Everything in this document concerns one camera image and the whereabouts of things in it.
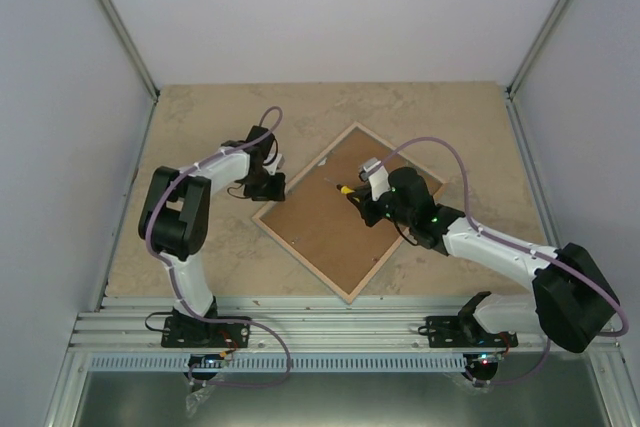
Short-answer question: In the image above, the yellow handled screwdriver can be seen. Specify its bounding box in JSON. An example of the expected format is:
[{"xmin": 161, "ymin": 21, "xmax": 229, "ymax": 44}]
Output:
[{"xmin": 324, "ymin": 177, "xmax": 355, "ymax": 195}]

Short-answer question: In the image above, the teal wooden picture frame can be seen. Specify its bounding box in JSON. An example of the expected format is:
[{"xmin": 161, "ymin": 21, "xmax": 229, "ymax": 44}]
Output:
[{"xmin": 252, "ymin": 122, "xmax": 418, "ymax": 304}]

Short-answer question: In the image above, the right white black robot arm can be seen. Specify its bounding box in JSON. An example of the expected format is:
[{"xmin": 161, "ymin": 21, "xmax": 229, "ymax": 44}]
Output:
[{"xmin": 340, "ymin": 161, "xmax": 619, "ymax": 353}]

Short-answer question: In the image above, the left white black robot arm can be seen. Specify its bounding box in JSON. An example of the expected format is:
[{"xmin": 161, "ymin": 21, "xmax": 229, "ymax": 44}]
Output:
[{"xmin": 138, "ymin": 125, "xmax": 286, "ymax": 346}]

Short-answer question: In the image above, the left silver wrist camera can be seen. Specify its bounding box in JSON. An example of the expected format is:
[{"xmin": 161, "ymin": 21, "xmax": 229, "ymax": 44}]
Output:
[{"xmin": 263, "ymin": 153, "xmax": 284, "ymax": 176}]

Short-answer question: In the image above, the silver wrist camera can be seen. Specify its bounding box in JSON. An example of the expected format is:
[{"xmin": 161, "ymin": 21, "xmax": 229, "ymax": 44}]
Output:
[
  {"xmin": 263, "ymin": 153, "xmax": 284, "ymax": 176},
  {"xmin": 359, "ymin": 158, "xmax": 390, "ymax": 201}
]

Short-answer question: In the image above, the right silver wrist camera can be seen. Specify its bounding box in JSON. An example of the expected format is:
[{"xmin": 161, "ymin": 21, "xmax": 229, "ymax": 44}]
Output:
[{"xmin": 359, "ymin": 158, "xmax": 390, "ymax": 201}]

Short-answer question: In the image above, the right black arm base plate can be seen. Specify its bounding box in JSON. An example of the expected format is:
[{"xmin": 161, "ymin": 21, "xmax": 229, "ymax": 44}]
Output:
[{"xmin": 417, "ymin": 316, "xmax": 519, "ymax": 349}]

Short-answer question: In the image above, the grey slotted cable duct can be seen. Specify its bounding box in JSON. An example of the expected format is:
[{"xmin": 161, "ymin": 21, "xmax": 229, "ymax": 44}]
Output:
[{"xmin": 88, "ymin": 352, "xmax": 467, "ymax": 374}]

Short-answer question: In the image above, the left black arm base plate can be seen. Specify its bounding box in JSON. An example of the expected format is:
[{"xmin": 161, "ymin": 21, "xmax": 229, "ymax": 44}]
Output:
[{"xmin": 160, "ymin": 310, "xmax": 251, "ymax": 350}]

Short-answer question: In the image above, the aluminium rail platform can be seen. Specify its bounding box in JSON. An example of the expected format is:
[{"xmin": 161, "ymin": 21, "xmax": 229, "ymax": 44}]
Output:
[{"xmin": 67, "ymin": 295, "xmax": 624, "ymax": 354}]

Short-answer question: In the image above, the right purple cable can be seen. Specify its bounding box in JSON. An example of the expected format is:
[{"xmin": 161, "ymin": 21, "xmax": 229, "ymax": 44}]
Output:
[{"xmin": 384, "ymin": 136, "xmax": 631, "ymax": 388}]

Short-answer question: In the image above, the left aluminium corner post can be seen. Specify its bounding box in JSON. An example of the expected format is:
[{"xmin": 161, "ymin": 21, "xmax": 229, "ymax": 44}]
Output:
[{"xmin": 66, "ymin": 0, "xmax": 162, "ymax": 103}]

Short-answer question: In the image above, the aluminium corner post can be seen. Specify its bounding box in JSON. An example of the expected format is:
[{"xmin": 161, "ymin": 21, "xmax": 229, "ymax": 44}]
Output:
[
  {"xmin": 504, "ymin": 0, "xmax": 604, "ymax": 100},
  {"xmin": 66, "ymin": 0, "xmax": 162, "ymax": 103}
]

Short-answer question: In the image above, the right aluminium corner post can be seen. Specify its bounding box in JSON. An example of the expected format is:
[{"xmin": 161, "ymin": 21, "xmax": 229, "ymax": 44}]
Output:
[{"xmin": 504, "ymin": 0, "xmax": 604, "ymax": 100}]

